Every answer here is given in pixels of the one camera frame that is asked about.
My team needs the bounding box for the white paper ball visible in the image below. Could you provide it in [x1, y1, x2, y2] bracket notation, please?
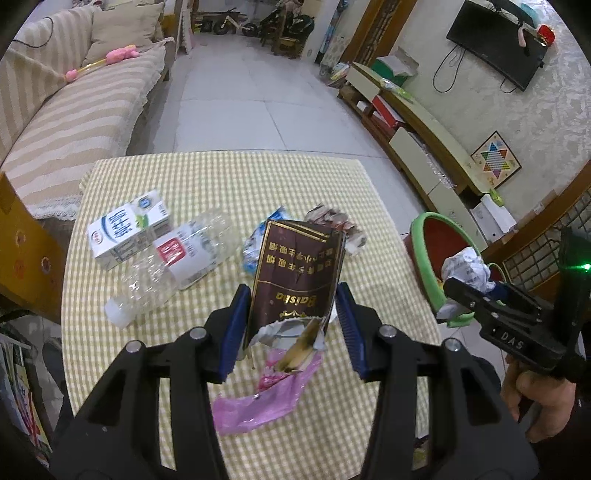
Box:
[436, 246, 496, 320]

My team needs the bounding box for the clear plastic bottle red label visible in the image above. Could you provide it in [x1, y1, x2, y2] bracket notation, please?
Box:
[104, 209, 239, 328]

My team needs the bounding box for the dark brown Baisha carton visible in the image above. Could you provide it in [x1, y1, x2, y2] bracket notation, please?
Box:
[245, 220, 346, 346]

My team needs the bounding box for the brown white paper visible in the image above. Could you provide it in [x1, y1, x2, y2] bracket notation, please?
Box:
[304, 204, 368, 256]

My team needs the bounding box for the person's right hand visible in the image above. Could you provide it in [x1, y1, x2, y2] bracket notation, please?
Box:
[501, 355, 576, 443]

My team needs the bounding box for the wooden lattice screen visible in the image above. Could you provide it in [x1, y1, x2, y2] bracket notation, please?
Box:
[483, 164, 590, 302]

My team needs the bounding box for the red bin green rim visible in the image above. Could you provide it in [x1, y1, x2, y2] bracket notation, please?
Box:
[405, 212, 506, 328]

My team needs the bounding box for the Chinese checkers board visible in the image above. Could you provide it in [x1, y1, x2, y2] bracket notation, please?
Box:
[471, 131, 522, 189]

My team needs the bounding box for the pink plastic bag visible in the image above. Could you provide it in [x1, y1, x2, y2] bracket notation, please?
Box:
[211, 349, 322, 436]

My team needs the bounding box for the wooden TV cabinet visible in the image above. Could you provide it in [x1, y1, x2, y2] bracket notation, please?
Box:
[338, 63, 514, 251]

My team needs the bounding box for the yellow checkered tablecloth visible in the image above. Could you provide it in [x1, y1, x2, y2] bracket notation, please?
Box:
[61, 151, 441, 479]

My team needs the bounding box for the wooden chair back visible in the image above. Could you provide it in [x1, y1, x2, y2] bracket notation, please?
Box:
[1, 175, 66, 324]

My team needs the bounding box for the white blue milk carton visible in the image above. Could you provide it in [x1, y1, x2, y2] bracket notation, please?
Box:
[87, 190, 172, 271]

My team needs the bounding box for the blue white snack wrapper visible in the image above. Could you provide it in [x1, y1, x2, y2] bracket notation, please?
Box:
[242, 206, 291, 276]

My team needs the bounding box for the black flat television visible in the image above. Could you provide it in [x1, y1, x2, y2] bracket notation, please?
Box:
[447, 1, 548, 91]

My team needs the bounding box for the beige striped sofa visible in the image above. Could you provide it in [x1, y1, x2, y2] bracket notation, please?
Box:
[1, 4, 176, 220]

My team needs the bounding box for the pink toy wand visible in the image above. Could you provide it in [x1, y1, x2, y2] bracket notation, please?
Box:
[64, 45, 140, 83]

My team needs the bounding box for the white balance bike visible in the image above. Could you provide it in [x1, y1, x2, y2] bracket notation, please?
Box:
[212, 9, 259, 37]

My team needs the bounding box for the beige sofa cushion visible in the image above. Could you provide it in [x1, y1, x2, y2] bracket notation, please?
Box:
[82, 1, 164, 66]

